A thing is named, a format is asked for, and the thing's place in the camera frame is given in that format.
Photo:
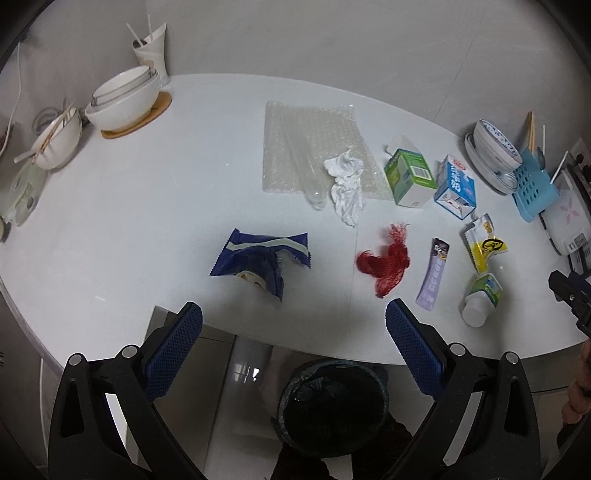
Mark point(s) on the white rice cooker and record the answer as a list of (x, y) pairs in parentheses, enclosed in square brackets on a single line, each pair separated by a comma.
[(567, 219)]

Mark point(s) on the light blue utensil holder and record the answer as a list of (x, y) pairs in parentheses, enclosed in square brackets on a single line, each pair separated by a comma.
[(535, 192)]

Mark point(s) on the white bowl with chopsticks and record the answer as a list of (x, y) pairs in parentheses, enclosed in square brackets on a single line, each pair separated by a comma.
[(57, 143)]

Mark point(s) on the dark mesh trash bin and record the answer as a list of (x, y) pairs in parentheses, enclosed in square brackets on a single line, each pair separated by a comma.
[(329, 407)]

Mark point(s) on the small green yogurt bottle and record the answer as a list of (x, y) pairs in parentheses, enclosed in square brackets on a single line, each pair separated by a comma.
[(482, 300)]

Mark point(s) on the clear bubble wrap sheet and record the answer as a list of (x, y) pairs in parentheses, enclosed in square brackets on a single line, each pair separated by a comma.
[(329, 132)]

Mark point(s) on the white stacked bowl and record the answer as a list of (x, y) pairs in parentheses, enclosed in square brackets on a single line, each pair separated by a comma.
[(124, 100)]

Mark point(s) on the green white drink carton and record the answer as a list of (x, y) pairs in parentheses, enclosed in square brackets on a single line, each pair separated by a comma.
[(408, 174)]

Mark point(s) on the red mesh net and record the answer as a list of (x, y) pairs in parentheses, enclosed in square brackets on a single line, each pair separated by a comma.
[(388, 267)]

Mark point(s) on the purple snack stick wrapper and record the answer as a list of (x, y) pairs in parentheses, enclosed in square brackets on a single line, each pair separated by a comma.
[(429, 290)]

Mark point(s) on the white utensil cup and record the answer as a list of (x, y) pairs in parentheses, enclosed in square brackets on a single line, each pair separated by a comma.
[(150, 50)]

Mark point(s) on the wooden chopsticks in holder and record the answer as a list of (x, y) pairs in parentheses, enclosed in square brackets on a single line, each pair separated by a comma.
[(531, 134)]

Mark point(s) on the blue patterned bowl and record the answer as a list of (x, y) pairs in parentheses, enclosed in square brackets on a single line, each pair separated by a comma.
[(495, 148)]

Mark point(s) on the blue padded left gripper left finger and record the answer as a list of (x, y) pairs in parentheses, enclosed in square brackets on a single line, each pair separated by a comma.
[(104, 423)]

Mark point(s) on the person's right hand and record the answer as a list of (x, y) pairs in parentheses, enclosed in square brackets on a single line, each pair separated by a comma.
[(578, 402)]

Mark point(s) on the blue white milk carton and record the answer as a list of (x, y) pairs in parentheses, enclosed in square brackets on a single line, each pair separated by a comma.
[(456, 189)]

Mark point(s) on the yellow white snack wrapper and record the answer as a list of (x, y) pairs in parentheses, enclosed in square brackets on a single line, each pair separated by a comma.
[(483, 243)]

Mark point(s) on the clear plastic tube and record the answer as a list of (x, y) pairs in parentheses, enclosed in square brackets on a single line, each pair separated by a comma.
[(304, 164)]

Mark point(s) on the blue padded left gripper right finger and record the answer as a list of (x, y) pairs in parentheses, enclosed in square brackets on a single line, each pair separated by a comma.
[(482, 424)]

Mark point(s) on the blue snack bag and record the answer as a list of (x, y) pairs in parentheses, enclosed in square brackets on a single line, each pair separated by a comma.
[(256, 258)]

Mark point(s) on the round wooden coaster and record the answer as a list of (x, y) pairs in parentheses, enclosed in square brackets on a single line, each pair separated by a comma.
[(162, 103)]

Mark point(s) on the crumpled white tissue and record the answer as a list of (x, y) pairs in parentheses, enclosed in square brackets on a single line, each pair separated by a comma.
[(346, 191)]

